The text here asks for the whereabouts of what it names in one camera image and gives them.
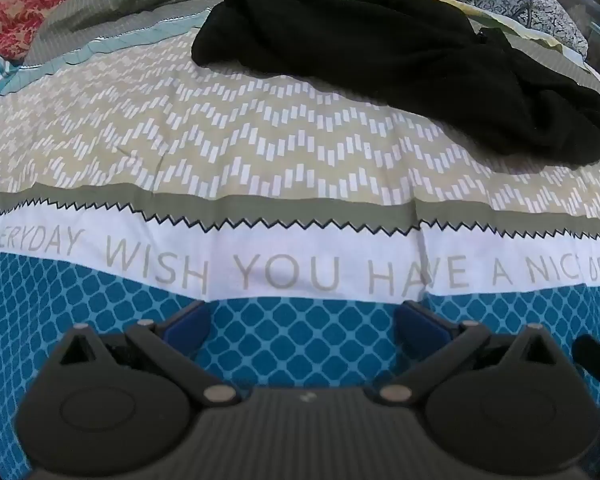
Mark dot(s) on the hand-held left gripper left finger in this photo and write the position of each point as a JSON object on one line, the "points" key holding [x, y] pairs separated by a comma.
{"points": [[187, 321]]}

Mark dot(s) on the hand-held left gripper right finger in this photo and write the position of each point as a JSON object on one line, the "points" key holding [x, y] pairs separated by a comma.
{"points": [[420, 324]]}

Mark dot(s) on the printed patchwork bedspread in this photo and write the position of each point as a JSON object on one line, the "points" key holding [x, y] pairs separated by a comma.
{"points": [[280, 160]]}

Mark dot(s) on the black pants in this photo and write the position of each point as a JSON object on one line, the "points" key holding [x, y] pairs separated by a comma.
{"points": [[380, 45]]}

